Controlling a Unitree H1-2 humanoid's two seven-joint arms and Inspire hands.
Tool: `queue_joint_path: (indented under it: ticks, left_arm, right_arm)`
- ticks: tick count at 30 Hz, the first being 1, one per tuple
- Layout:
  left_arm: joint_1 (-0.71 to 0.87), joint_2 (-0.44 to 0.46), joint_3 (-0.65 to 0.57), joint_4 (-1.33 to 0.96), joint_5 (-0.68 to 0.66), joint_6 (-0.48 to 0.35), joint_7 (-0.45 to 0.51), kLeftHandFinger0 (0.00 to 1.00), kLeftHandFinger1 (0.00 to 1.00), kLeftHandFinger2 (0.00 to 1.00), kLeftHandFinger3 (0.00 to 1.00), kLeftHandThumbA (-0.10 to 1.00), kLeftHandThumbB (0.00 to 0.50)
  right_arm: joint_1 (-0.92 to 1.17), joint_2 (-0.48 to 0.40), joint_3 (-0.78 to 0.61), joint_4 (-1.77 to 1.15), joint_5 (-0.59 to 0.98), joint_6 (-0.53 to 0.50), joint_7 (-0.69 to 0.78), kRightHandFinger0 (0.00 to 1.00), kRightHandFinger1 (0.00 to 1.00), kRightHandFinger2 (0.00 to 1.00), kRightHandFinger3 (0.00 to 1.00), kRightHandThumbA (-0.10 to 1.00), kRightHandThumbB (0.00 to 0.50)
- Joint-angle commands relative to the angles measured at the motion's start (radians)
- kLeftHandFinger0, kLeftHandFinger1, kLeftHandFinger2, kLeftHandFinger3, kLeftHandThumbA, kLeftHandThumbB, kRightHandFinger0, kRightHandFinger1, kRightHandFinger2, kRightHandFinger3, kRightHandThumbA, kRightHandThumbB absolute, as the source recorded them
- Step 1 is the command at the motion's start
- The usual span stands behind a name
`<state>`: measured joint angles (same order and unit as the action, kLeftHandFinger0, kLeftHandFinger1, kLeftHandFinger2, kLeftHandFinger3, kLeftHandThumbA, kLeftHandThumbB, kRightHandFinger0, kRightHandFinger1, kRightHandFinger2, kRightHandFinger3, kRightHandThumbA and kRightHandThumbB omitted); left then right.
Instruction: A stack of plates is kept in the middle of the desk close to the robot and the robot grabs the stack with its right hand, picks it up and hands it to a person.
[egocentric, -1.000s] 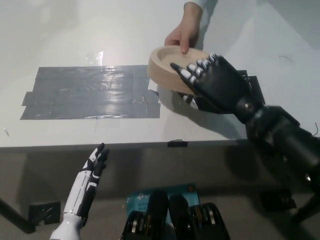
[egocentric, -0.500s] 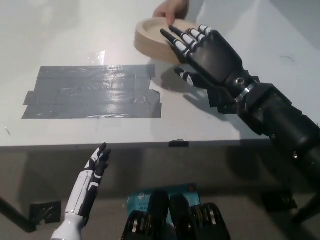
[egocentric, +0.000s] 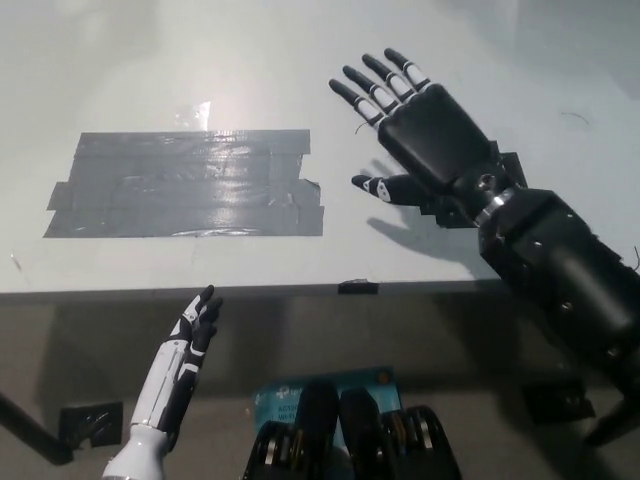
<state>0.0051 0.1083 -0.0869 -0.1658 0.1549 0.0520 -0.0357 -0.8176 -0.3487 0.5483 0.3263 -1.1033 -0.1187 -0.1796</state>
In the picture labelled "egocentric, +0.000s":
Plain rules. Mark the grey duct tape patch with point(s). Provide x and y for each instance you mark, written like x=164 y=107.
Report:
x=185 y=185

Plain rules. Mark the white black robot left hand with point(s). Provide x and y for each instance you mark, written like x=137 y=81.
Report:
x=192 y=345

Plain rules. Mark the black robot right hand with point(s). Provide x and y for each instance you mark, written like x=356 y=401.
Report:
x=435 y=135

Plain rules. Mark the small black tape on table edge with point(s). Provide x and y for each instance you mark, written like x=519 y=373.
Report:
x=358 y=287

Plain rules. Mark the teal printed box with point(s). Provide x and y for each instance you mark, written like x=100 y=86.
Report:
x=280 y=397

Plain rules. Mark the dark table leg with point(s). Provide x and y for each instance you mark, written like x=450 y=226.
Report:
x=35 y=430

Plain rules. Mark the black tape patch on table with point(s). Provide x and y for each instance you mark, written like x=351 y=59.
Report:
x=512 y=167

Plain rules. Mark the black tape patch on floor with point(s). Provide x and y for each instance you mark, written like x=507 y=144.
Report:
x=90 y=422
x=555 y=400

